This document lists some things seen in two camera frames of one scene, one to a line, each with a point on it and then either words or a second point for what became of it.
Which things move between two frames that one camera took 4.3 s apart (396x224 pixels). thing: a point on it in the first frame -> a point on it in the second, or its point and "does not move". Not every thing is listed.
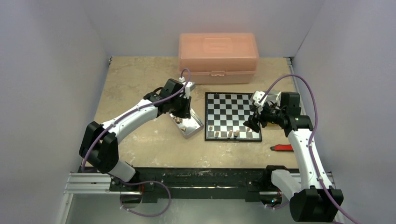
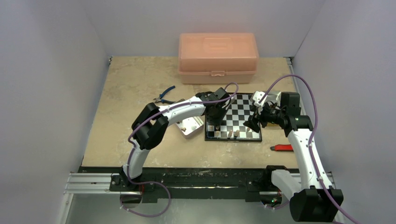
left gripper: (185, 113) -> (217, 122)
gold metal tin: (270, 124) does not move
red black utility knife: (282, 148) does not move
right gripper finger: (252, 123) does not move
